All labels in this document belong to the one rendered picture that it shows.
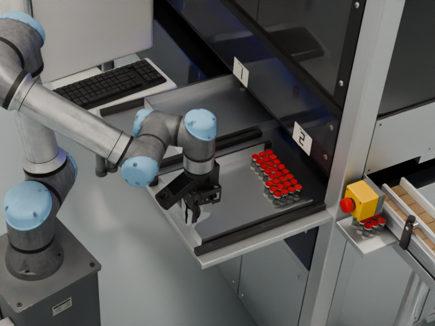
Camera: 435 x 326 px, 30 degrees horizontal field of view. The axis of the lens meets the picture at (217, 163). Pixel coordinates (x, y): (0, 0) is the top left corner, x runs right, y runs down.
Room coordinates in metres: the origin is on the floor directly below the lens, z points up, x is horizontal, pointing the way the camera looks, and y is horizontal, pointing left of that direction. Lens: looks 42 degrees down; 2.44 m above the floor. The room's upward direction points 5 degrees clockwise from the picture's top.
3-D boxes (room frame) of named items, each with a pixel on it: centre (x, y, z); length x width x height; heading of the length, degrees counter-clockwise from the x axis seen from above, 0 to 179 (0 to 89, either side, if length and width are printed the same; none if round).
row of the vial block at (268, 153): (1.69, -0.19, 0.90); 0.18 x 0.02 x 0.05; 31
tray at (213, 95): (1.96, 0.03, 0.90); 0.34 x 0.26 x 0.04; 122
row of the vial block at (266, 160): (1.68, -0.17, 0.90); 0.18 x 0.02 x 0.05; 31
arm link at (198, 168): (1.47, 0.05, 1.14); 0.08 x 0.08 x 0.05
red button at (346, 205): (1.50, -0.34, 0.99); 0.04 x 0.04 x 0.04; 32
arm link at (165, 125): (1.47, 0.15, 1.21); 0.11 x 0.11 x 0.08; 80
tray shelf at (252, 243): (1.78, 0.00, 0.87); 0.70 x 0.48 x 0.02; 32
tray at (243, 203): (1.61, -0.05, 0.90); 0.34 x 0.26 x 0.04; 121
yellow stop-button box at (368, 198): (1.52, -0.38, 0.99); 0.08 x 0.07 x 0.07; 122
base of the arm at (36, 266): (1.41, 0.46, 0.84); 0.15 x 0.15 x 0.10
